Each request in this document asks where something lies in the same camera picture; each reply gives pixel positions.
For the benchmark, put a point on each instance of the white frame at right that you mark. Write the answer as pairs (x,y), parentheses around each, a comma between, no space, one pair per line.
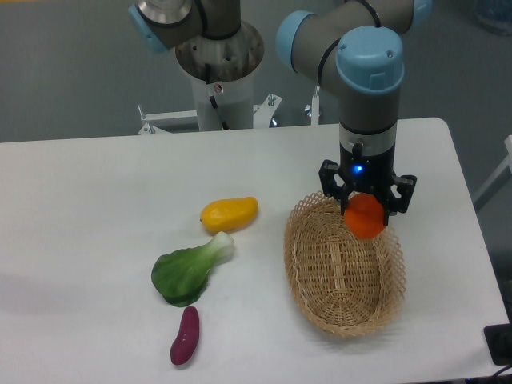
(497,179)

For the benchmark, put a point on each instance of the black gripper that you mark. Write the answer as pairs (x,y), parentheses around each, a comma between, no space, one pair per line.
(367,166)

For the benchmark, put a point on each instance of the purple sweet potato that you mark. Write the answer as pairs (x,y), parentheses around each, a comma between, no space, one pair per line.
(186,341)

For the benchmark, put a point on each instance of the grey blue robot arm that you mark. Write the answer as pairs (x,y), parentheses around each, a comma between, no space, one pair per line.
(354,52)

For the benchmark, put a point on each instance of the orange fruit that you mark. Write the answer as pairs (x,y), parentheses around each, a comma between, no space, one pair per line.
(364,216)

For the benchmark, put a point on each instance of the woven wicker basket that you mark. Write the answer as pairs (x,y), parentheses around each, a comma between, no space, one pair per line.
(343,285)

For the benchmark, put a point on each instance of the black device at edge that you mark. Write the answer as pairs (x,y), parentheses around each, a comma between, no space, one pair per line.
(498,340)

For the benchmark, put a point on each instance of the green bok choy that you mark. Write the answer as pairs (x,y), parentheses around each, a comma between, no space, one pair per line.
(181,276)

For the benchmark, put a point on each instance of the yellow mango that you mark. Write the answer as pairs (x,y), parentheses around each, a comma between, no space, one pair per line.
(226,215)

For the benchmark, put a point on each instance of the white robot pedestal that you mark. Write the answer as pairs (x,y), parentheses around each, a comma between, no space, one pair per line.
(222,75)

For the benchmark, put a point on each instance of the blue object top right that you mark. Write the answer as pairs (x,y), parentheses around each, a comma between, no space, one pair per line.
(494,15)

